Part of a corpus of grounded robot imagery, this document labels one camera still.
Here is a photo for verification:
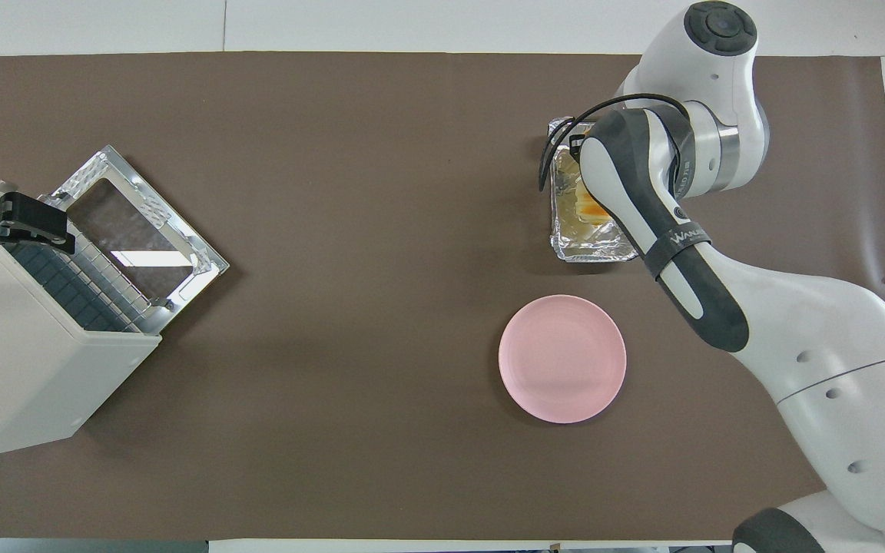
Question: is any aluminium foil tray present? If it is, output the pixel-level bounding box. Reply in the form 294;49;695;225
548;117;639;263

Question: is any metal oven rack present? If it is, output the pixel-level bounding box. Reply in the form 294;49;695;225
6;230;153;333

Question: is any cream toaster oven body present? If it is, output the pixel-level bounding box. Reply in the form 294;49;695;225
0;192;163;460

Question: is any glass oven door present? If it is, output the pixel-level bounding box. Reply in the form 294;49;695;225
41;145;230;336

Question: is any brown table mat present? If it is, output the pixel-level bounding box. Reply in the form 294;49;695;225
0;52;885;542

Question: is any pink round plate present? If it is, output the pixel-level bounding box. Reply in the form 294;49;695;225
498;294;628;425

